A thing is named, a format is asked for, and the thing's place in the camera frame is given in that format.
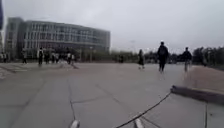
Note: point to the row of trees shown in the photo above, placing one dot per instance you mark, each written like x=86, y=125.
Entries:
x=186, y=55

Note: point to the grey stone kerb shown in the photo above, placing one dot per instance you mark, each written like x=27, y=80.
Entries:
x=196, y=94

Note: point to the robot's own part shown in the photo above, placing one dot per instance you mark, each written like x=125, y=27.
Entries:
x=75, y=124
x=139, y=123

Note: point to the group of people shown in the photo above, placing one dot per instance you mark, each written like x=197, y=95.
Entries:
x=60, y=57

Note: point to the large grey glass building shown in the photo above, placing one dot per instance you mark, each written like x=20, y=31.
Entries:
x=60, y=38

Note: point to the person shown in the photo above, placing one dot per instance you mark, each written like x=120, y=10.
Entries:
x=40, y=56
x=24, y=56
x=162, y=55
x=187, y=57
x=141, y=59

